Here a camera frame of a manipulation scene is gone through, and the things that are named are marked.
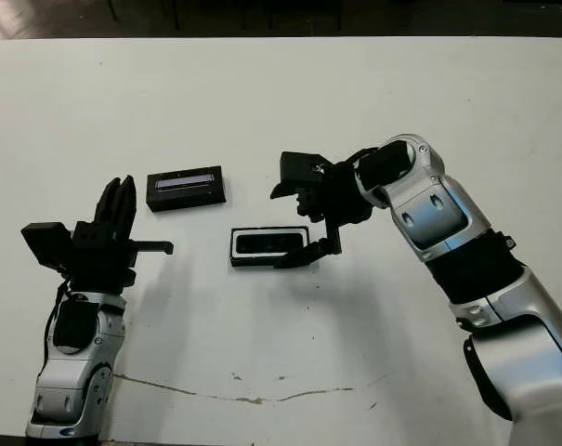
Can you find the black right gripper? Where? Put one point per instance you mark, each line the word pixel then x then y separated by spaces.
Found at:
pixel 341 197

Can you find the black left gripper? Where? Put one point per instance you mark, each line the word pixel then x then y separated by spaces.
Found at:
pixel 104 260

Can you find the small black camera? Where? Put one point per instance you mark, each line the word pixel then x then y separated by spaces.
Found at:
pixel 262 244

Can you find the black box lid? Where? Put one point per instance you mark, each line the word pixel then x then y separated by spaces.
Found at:
pixel 187 200

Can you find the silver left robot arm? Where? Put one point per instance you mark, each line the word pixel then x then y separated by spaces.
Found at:
pixel 71 371

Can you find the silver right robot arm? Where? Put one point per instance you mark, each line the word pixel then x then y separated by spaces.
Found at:
pixel 448 218

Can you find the black box base white insert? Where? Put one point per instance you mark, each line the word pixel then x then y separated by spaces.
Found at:
pixel 252 263

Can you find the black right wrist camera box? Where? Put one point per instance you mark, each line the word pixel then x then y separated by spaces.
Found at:
pixel 299 167

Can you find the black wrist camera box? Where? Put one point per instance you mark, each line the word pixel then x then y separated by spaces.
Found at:
pixel 299 167
pixel 43 241

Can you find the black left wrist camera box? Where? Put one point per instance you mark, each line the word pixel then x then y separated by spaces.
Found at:
pixel 43 241

